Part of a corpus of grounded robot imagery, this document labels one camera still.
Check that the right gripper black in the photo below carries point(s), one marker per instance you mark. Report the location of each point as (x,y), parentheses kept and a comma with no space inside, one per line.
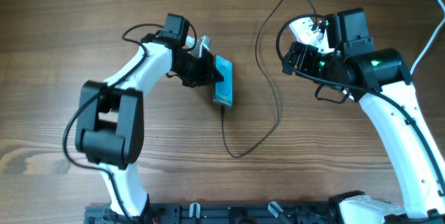
(308,53)

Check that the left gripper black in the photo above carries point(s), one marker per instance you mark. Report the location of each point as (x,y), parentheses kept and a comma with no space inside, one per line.
(204,76)

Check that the blue screen smartphone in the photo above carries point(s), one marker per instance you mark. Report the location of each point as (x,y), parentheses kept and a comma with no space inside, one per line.
(223,93)

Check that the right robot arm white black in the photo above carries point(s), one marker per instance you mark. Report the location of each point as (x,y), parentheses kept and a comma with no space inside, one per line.
(381,83)

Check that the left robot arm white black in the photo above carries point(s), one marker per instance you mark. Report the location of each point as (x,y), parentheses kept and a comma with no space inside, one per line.
(110,119)

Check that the white usb charger adapter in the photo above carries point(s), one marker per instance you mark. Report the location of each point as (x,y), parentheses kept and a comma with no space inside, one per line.
(308,37)

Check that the white power strip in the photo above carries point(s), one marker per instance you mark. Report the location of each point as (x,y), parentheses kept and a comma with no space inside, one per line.
(307,23)

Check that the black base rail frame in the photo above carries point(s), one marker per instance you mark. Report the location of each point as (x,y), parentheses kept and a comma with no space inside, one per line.
(273,212)

